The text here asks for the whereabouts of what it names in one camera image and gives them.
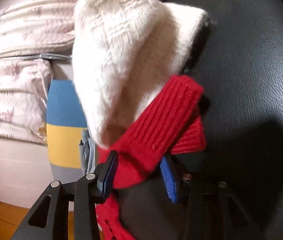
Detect red knit sweater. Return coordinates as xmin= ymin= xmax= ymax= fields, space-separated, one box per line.
xmin=96 ymin=75 xmax=206 ymax=239

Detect light grey blue hoodie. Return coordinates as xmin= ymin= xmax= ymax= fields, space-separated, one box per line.
xmin=79 ymin=129 xmax=97 ymax=175

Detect grey yellow blue chair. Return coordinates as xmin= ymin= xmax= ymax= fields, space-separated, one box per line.
xmin=46 ymin=80 xmax=87 ymax=183

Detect floral curtain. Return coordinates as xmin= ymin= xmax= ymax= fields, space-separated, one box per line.
xmin=0 ymin=0 xmax=77 ymax=145

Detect cream knit sweater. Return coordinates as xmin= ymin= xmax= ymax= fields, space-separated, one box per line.
xmin=72 ymin=0 xmax=209 ymax=148

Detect black leather cushion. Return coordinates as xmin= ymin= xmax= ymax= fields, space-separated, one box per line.
xmin=165 ymin=0 xmax=283 ymax=239

